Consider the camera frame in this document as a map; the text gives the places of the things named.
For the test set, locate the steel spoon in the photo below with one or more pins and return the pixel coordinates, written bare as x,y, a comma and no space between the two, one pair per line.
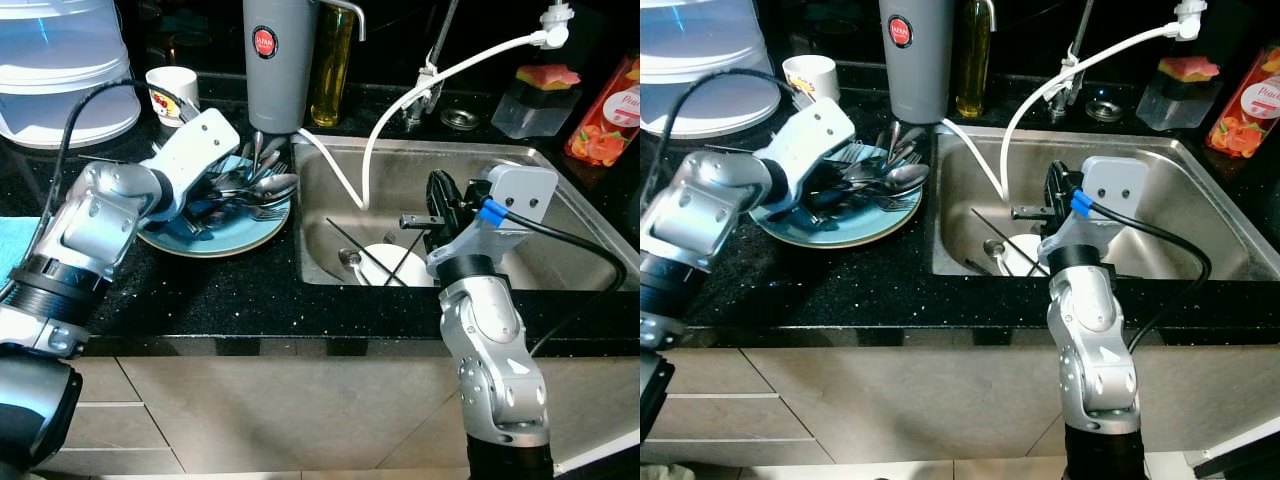
905,177
278,185

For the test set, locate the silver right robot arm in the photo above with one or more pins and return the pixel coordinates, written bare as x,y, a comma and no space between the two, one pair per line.
490,350
1095,340

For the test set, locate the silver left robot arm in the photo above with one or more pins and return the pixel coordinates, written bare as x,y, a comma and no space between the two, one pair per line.
700,200
90,215

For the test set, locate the stainless steel sink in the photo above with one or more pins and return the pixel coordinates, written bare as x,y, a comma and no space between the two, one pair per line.
1170,190
420,180

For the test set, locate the white plate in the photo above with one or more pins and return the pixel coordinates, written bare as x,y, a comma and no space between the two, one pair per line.
385,265
1020,255

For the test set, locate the black chopstick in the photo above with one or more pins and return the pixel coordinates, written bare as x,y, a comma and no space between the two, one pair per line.
995,228
405,258
345,235

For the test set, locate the round steel counter cap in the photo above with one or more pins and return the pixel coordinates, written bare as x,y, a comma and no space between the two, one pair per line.
460,118
1104,110

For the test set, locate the clear plastic sponge holder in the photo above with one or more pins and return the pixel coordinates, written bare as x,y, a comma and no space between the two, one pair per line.
1175,105
530,115

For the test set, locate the white printed cup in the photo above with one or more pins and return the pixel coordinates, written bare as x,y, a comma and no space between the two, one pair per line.
170,85
810,72

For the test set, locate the chrome faucet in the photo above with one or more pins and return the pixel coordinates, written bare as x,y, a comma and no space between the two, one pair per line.
1072,70
430,75

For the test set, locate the grey cylinder red round logo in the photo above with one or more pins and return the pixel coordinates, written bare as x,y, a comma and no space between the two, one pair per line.
915,80
280,90

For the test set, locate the yellow oil bottle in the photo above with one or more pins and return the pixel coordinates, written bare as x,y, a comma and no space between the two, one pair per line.
330,80
972,70

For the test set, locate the red yellow sponge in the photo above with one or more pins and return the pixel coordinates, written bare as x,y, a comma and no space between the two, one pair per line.
1190,68
548,77

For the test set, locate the peach dish soap bottle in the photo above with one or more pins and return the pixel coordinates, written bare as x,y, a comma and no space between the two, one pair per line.
1245,120
600,130

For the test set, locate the clear plastic lidded container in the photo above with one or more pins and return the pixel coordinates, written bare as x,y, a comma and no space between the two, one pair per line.
700,50
60,60

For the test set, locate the grey cabinet door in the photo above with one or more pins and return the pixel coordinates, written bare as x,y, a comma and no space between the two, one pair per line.
900,400
1200,390
300,410
590,400

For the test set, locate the teal cloth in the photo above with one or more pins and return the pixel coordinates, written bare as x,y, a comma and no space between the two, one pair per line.
12,245

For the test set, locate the black floor cabinet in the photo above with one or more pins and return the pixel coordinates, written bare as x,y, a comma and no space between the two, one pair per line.
1250,470

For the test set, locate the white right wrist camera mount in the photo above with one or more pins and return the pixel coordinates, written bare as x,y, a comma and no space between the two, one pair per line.
1115,180
520,190

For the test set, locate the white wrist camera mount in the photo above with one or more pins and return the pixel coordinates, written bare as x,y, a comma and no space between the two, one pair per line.
1115,180
810,135
195,150
520,190

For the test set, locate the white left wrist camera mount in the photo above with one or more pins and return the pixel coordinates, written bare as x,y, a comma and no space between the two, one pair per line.
195,150
810,135

